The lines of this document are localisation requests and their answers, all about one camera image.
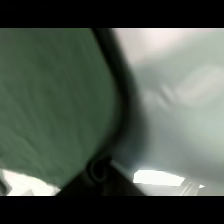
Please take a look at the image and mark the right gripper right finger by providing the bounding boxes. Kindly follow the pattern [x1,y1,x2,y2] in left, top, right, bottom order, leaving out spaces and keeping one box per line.
[99,157,148,197]

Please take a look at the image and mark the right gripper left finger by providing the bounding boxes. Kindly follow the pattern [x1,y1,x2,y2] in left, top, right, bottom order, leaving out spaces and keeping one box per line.
[57,159,102,197]

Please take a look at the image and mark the green garment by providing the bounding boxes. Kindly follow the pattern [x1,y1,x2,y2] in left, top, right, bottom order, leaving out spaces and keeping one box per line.
[0,28,149,192]

